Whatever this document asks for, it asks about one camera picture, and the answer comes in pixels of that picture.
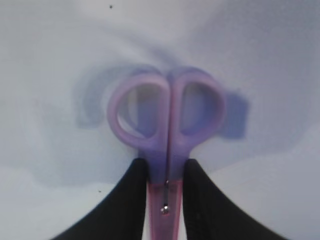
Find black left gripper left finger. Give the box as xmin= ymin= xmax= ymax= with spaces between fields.
xmin=54 ymin=158 xmax=148 ymax=240

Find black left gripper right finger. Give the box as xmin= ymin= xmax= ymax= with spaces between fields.
xmin=182 ymin=159 xmax=284 ymax=240

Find pink scissors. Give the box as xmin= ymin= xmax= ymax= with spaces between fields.
xmin=107 ymin=71 xmax=226 ymax=240

